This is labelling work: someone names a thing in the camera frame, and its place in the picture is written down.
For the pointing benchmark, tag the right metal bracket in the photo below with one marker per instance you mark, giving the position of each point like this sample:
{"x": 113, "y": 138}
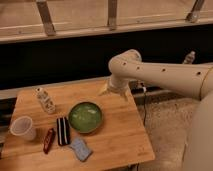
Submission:
{"x": 193, "y": 15}

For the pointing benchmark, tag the left metal bracket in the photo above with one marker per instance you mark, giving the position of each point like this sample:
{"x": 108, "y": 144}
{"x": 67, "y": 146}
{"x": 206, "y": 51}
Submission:
{"x": 45, "y": 17}

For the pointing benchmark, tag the standing clear bottle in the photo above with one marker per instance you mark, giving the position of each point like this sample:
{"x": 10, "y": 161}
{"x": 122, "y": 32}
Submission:
{"x": 189, "y": 58}

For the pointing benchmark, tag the black white striped case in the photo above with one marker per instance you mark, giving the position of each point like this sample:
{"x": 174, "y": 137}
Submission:
{"x": 63, "y": 131}

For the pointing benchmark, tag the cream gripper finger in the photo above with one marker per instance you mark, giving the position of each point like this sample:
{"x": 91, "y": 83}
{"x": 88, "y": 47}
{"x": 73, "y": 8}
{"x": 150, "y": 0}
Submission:
{"x": 124, "y": 95}
{"x": 104, "y": 90}

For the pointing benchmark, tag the clear plastic cup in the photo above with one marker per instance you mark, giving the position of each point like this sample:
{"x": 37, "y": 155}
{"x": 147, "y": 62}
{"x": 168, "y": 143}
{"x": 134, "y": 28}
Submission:
{"x": 23, "y": 127}

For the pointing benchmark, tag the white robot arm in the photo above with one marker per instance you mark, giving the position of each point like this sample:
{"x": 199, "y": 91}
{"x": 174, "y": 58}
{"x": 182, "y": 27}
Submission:
{"x": 190, "y": 80}

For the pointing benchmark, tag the lying clear plastic bottle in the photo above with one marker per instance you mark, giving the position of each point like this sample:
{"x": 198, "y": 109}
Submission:
{"x": 45, "y": 101}

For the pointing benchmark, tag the middle metal bracket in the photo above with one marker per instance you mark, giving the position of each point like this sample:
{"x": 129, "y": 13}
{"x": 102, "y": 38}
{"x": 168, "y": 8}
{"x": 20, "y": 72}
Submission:
{"x": 112, "y": 14}

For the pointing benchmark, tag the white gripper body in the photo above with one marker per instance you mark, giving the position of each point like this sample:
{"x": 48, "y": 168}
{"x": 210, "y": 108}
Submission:
{"x": 117, "y": 85}

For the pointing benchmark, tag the blue sponge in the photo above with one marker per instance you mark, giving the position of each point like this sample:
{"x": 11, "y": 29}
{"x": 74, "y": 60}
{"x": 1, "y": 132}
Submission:
{"x": 80, "y": 148}

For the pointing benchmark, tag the metal bracket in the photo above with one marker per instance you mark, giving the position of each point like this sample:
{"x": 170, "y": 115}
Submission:
{"x": 45, "y": 17}
{"x": 112, "y": 14}
{"x": 193, "y": 15}

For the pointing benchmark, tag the green ceramic bowl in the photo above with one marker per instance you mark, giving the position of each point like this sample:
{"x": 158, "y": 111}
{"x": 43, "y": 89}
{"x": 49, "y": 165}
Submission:
{"x": 85, "y": 117}

